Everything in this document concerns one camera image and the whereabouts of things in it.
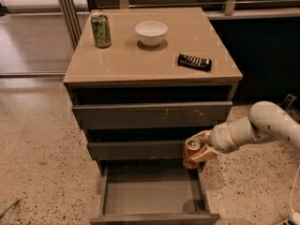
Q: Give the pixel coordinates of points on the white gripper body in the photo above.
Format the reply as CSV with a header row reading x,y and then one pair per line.
x,y
219,138

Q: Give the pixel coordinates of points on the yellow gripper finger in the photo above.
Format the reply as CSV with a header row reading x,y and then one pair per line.
x,y
203,136
205,153

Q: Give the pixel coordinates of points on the red coke can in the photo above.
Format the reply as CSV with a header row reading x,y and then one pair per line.
x,y
190,148

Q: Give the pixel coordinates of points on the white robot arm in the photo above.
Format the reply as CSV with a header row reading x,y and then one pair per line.
x,y
265,122

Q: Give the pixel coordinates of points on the top grey drawer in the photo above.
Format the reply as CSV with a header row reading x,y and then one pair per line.
x,y
154,115

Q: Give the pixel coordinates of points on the middle grey drawer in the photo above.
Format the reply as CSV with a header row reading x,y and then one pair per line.
x,y
135,150

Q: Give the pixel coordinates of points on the bottom grey open drawer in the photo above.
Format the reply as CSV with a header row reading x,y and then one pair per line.
x,y
159,192

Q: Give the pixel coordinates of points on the grey drawer cabinet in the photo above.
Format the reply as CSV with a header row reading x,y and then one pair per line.
x,y
128,72

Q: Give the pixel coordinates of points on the green soda can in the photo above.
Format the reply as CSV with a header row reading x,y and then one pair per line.
x,y
101,30

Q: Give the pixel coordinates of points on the black snack bar wrapper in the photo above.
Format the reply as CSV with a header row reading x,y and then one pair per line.
x,y
194,62

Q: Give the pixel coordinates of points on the small black floor device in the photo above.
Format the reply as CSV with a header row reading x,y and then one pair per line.
x,y
288,101

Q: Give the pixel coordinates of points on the white ceramic bowl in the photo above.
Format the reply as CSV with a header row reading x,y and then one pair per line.
x,y
151,33

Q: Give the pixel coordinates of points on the grey metal rod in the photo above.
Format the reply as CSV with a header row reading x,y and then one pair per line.
x,y
8,207

